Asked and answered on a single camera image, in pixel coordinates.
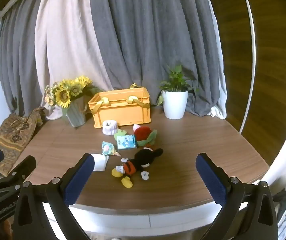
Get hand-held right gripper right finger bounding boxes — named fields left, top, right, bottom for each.
left=195, top=152, right=279, bottom=240

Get white plant pot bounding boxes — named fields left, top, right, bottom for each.
left=162, top=89, right=189, bottom=120

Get brown patterned cloth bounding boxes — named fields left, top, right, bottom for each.
left=0, top=107, right=46, bottom=178

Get pastel small plush toy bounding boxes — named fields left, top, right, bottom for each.
left=102, top=141, right=121, bottom=157

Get grey curtain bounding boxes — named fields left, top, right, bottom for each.
left=0, top=0, right=225, bottom=118

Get artificial sunflower bouquet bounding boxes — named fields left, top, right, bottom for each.
left=44, top=75, right=103, bottom=109

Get black mouse plush toy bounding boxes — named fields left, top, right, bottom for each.
left=112, top=148, right=164, bottom=189

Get orange plastic crate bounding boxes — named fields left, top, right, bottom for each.
left=88, top=84, right=152, bottom=129

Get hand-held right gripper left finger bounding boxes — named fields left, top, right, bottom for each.
left=11, top=153, right=96, bottom=240

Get green leafy houseplant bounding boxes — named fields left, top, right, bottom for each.
left=157, top=64, right=200, bottom=105

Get white fluffy braided towel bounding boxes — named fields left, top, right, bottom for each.
left=102, top=120, right=120, bottom=137

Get green soft toy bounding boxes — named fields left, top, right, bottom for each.
left=114, top=129, right=128, bottom=142

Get grey-green ribbed vase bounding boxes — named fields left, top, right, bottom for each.
left=65, top=96, right=87, bottom=127

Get white curtain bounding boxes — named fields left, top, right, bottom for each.
left=209, top=0, right=228, bottom=120
left=34, top=0, right=115, bottom=120

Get red and green plush toy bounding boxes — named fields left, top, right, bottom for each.
left=132, top=124, right=158, bottom=148

